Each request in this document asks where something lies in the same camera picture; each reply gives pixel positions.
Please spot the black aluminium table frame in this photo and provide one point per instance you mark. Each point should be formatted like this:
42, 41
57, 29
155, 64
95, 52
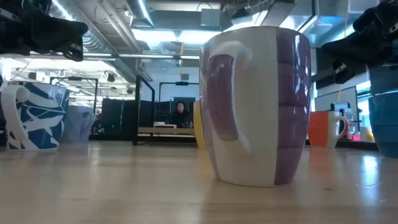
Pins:
357, 145

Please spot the yellow and white mug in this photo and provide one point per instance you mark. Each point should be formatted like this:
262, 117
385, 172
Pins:
198, 124

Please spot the bright ceiling light panel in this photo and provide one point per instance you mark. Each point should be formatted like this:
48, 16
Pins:
174, 35

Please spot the orange and white mug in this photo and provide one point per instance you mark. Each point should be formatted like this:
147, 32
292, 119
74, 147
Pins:
318, 129

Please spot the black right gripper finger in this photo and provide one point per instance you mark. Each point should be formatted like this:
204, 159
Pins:
342, 71

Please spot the yellow round object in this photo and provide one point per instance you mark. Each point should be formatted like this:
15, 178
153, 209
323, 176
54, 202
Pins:
369, 136

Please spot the pale lavender grey mug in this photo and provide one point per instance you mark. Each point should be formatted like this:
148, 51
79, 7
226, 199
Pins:
76, 124

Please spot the grey standing board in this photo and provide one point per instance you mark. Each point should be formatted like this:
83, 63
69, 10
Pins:
326, 99

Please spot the raised wooden shelf board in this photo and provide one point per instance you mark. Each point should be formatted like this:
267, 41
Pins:
168, 130

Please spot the purple and white striped mug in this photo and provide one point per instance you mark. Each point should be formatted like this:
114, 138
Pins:
255, 109

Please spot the black room divider panel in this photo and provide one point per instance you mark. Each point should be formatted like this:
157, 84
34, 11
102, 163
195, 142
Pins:
118, 118

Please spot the black metal shelf bracket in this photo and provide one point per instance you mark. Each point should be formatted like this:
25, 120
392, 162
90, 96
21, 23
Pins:
136, 109

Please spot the blue white patterned mug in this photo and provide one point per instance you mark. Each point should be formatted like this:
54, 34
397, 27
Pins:
40, 118

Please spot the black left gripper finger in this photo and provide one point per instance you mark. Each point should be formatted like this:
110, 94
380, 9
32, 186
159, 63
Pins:
74, 51

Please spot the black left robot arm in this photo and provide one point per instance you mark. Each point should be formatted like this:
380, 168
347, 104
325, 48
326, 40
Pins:
7, 34

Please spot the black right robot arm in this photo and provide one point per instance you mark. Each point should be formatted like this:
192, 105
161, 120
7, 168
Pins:
388, 12

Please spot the long ceiling light tube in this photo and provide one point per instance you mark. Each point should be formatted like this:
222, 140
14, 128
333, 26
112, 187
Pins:
146, 56

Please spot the teal blue mug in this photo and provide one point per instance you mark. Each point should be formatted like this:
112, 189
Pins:
385, 124

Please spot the black background camera rig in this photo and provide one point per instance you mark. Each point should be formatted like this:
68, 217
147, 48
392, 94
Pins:
182, 83

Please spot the person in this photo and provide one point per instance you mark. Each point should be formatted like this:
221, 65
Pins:
180, 116

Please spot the small red box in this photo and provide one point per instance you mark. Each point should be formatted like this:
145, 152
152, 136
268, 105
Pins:
354, 137

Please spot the silver ceiling air duct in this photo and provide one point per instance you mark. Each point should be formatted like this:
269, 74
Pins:
102, 25

